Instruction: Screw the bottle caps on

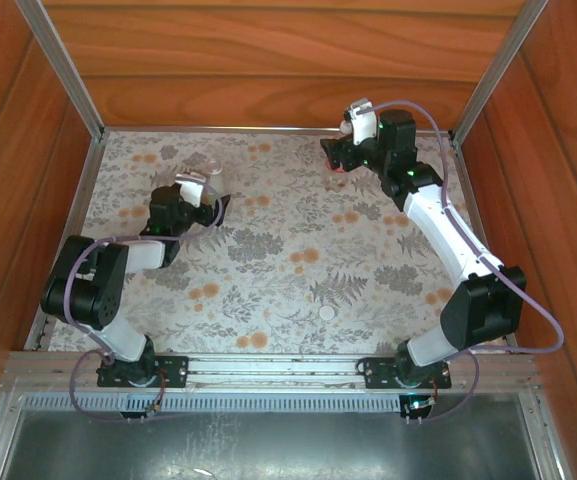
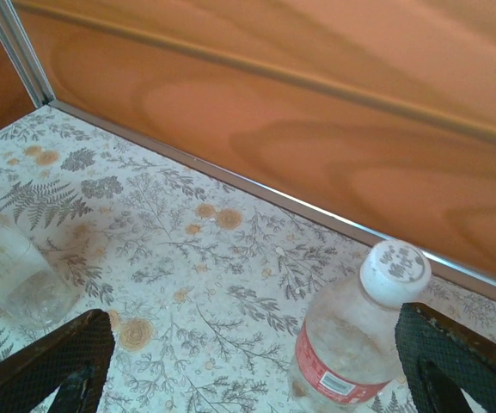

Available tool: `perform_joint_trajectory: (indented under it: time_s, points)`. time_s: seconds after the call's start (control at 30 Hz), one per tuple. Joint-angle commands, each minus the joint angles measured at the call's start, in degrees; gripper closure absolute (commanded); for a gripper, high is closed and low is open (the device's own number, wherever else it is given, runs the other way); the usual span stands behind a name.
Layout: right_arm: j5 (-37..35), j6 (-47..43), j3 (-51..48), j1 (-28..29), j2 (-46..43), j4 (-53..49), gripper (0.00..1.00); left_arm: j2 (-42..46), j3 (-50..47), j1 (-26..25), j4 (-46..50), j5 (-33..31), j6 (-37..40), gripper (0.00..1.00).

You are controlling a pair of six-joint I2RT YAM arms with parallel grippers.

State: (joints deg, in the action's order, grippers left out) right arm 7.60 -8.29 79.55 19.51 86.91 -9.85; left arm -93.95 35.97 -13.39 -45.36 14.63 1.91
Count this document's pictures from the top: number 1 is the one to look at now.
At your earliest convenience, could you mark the clear bottle red label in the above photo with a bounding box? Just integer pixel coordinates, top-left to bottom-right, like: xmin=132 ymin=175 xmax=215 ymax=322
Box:
xmin=324 ymin=121 xmax=355 ymax=175

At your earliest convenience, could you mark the small board green light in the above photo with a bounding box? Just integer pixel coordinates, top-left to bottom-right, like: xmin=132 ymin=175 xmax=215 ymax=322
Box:
xmin=403 ymin=394 xmax=438 ymax=417

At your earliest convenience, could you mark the clear bottle green label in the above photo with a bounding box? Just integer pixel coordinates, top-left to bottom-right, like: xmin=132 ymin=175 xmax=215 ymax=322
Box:
xmin=205 ymin=158 xmax=228 ymax=202

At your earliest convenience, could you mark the aluminium rear table rail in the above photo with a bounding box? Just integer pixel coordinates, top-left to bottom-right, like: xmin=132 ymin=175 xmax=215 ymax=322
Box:
xmin=101 ymin=126 xmax=455 ymax=138

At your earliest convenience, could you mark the grey slotted cable duct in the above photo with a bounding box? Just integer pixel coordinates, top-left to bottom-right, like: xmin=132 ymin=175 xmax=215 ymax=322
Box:
xmin=16 ymin=392 xmax=403 ymax=414

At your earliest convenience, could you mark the floral table cover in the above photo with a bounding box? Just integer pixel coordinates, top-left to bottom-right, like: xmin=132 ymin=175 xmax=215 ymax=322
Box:
xmin=30 ymin=130 xmax=514 ymax=355

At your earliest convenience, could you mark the shiny metal sheet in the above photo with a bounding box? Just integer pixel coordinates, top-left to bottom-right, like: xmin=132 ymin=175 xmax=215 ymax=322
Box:
xmin=2 ymin=409 xmax=539 ymax=480

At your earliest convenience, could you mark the aluminium side table rail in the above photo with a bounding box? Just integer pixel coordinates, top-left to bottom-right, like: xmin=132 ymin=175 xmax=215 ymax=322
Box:
xmin=447 ymin=135 xmax=522 ymax=352
xmin=21 ymin=135 xmax=105 ymax=351

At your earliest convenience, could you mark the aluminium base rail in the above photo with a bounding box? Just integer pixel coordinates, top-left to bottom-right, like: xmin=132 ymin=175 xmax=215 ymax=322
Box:
xmin=0 ymin=349 xmax=542 ymax=396

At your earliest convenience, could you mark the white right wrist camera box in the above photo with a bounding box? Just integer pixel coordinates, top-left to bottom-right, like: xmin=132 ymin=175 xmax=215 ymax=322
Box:
xmin=341 ymin=97 xmax=382 ymax=148

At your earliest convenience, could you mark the aluminium frame post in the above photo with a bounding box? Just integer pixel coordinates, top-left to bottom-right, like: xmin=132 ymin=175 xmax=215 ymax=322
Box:
xmin=15 ymin=0 xmax=108 ymax=142
xmin=448 ymin=0 xmax=552 ymax=144

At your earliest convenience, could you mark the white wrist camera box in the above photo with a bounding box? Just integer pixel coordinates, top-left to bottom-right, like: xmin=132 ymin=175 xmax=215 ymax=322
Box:
xmin=341 ymin=97 xmax=382 ymax=148
xmin=174 ymin=171 xmax=208 ymax=208

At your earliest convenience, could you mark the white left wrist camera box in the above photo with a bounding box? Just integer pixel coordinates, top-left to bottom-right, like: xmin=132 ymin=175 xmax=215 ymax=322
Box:
xmin=174 ymin=171 xmax=208 ymax=208

